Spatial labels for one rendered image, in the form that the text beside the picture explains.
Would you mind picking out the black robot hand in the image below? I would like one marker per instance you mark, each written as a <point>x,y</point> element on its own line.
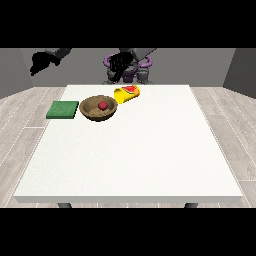
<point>41,62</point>
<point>119,65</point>

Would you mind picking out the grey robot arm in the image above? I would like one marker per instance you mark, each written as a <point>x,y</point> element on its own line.
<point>61,52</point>
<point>141,53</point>

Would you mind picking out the yellow cup with melon print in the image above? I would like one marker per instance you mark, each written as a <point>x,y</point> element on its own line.
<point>126,93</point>

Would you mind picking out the small red ball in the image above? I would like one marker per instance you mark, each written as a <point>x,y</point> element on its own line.
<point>103,105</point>

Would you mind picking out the green square pad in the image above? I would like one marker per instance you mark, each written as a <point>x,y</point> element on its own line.
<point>62,109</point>

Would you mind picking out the brown wooden bowl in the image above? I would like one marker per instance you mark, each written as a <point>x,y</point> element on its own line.
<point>94,111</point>

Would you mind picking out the dark table leg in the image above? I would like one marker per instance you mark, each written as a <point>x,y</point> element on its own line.
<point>65,205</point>
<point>191,205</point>

